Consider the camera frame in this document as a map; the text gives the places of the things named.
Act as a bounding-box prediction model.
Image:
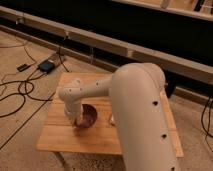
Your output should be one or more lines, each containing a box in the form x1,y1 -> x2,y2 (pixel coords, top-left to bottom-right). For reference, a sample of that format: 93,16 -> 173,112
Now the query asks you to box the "small black device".
17,64 -> 30,72

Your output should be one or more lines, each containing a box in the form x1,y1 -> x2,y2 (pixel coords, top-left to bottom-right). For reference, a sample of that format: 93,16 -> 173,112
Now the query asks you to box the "black power adapter box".
38,60 -> 55,73

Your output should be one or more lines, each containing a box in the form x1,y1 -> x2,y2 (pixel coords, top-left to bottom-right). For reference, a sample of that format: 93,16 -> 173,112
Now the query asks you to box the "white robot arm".
58,63 -> 181,171

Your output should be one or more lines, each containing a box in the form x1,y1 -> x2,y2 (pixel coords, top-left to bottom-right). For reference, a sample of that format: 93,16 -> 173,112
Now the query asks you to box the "wooden table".
37,73 -> 184,157

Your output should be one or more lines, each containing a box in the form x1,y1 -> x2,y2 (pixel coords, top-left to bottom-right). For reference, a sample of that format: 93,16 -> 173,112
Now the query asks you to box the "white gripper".
64,101 -> 83,125

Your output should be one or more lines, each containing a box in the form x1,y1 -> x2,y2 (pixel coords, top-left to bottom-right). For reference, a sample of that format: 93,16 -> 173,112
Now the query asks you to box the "white sponge block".
109,115 -> 115,126

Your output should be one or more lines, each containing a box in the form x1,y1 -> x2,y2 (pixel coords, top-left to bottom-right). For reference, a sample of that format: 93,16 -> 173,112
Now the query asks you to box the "black cable at right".
200,96 -> 213,139

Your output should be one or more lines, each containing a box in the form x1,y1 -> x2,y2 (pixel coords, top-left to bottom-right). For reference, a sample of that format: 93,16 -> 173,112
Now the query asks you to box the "dark red ceramic bowl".
74,104 -> 97,129

